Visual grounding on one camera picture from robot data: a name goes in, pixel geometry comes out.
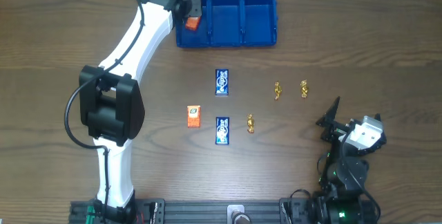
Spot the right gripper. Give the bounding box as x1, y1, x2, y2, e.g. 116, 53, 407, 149
315, 95, 387, 158

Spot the orange candy box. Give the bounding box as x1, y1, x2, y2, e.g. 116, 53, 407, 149
184, 16, 202, 32
186, 104, 202, 129

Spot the blue candy pack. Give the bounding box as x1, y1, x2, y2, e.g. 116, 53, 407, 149
214, 68, 230, 96
215, 116, 231, 146

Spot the blue tray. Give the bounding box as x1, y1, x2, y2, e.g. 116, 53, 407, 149
175, 0, 278, 48

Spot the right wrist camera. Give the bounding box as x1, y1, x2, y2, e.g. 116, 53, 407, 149
340, 115, 385, 151

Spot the mounting rail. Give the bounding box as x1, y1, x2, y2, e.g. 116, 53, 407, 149
68, 198, 381, 224

